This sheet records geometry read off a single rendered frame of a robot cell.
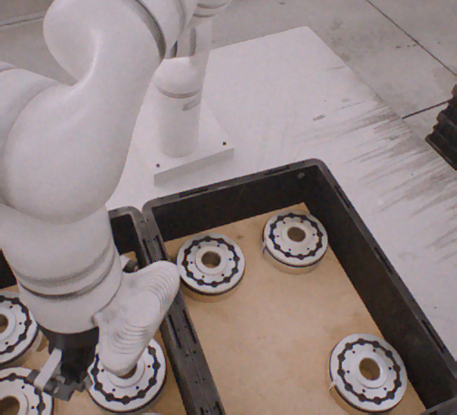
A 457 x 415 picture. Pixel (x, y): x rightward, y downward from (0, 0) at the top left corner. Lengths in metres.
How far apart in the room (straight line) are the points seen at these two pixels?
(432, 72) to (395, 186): 1.66
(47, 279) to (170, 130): 0.67
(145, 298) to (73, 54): 0.18
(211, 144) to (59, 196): 0.83
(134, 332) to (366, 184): 0.81
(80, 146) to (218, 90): 1.02
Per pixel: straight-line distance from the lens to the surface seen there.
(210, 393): 0.60
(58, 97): 0.25
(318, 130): 1.19
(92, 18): 0.29
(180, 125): 0.96
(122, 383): 0.68
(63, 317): 0.38
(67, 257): 0.32
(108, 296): 0.38
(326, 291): 0.79
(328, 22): 2.89
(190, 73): 0.89
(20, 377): 0.71
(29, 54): 2.58
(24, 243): 0.32
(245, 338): 0.74
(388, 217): 1.08
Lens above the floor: 1.51
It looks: 51 degrees down
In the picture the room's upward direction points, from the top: 7 degrees clockwise
